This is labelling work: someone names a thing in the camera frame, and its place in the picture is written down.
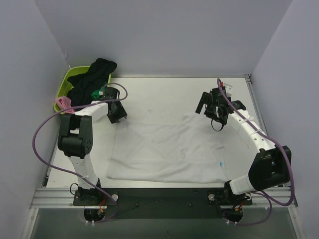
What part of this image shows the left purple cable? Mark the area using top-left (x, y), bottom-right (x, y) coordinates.
top-left (33, 83), bottom-right (129, 192)

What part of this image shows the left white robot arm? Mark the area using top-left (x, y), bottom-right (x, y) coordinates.
top-left (58, 87), bottom-right (127, 205)

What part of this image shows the purple cable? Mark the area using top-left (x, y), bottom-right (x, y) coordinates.
top-left (216, 78), bottom-right (297, 226)
top-left (33, 83), bottom-right (129, 192)

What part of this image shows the pink t shirt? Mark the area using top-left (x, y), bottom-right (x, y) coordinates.
top-left (55, 96), bottom-right (75, 114)

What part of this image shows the lime green plastic basket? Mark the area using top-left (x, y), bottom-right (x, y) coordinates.
top-left (53, 65), bottom-right (112, 116)

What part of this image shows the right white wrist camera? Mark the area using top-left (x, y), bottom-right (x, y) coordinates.
top-left (221, 82), bottom-right (233, 97)

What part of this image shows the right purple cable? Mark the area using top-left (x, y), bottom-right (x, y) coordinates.
top-left (216, 78), bottom-right (297, 226)

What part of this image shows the white t shirt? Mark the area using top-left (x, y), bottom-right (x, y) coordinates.
top-left (107, 114), bottom-right (227, 183)

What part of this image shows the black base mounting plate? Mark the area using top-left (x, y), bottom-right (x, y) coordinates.
top-left (73, 188), bottom-right (252, 221)

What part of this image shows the black t shirt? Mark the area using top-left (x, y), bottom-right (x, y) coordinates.
top-left (67, 58), bottom-right (117, 107)

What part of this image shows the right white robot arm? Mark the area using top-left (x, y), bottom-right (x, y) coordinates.
top-left (195, 87), bottom-right (292, 195)

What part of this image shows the green t shirt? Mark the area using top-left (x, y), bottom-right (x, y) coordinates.
top-left (91, 82), bottom-right (108, 100)

